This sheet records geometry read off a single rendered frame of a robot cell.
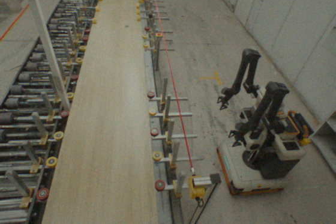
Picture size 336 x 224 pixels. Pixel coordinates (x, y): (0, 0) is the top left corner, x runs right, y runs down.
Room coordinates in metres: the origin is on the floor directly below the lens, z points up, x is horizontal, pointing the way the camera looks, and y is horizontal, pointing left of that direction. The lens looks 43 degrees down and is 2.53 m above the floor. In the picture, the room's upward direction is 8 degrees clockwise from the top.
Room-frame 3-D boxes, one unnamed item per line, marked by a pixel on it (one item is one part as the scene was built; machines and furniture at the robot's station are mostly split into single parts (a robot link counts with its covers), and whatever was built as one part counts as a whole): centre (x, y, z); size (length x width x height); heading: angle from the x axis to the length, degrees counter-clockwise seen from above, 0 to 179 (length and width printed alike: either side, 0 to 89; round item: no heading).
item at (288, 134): (1.54, -1.20, 0.87); 0.23 x 0.15 x 0.11; 12
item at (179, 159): (1.05, -0.16, 0.81); 0.43 x 0.03 x 0.04; 103
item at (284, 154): (1.53, -1.18, 0.59); 0.55 x 0.34 x 0.83; 12
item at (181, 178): (0.76, -0.16, 0.89); 0.04 x 0.04 x 0.48; 13
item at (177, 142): (1.00, -0.10, 0.93); 0.04 x 0.04 x 0.48; 13
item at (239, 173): (1.51, -1.09, 0.16); 0.67 x 0.64 x 0.25; 102
